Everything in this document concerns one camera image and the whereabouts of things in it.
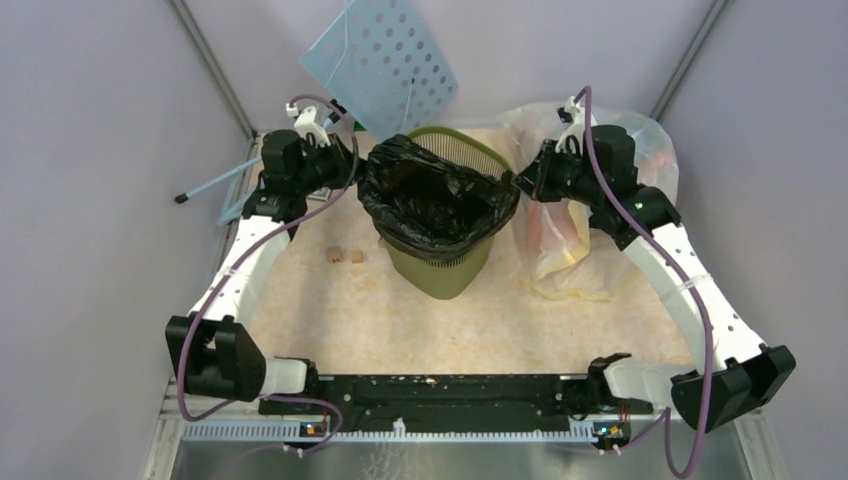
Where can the deck of playing cards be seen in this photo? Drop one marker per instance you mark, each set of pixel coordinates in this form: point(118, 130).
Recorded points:
point(322, 194)

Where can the black trash bag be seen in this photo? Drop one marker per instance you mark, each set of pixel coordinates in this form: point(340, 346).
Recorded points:
point(436, 194)

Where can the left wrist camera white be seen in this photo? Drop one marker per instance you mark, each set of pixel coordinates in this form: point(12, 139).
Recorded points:
point(308, 126)

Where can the small wooden cube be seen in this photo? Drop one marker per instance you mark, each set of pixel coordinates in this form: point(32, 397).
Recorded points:
point(334, 255)
point(357, 256)

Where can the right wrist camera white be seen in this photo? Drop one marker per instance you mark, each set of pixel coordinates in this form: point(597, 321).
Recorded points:
point(572, 116)

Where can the clear trash bag with waste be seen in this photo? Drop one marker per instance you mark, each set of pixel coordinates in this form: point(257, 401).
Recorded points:
point(655, 157)

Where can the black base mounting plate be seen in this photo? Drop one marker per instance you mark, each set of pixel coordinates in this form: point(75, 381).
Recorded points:
point(453, 403)

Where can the yellow translucent trash bag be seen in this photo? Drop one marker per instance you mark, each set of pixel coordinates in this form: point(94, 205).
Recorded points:
point(567, 258)

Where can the grey slotted cable duct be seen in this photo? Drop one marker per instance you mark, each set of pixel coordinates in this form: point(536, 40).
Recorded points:
point(293, 431)

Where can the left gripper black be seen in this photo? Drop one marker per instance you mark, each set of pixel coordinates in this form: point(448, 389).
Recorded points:
point(348, 169)

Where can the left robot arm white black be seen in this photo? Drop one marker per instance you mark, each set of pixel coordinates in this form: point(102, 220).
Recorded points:
point(210, 348)

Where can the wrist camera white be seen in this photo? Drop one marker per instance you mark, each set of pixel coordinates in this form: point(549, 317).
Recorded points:
point(308, 126)
point(572, 116)

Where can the green mesh trash bin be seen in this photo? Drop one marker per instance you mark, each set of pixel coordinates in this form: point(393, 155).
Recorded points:
point(446, 279)

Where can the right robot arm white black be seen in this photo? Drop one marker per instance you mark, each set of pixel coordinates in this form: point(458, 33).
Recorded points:
point(735, 371)

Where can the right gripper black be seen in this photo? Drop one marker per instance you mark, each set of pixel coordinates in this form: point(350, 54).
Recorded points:
point(535, 178)

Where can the light blue perforated board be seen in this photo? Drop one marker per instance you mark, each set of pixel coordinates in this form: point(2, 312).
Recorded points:
point(380, 62)

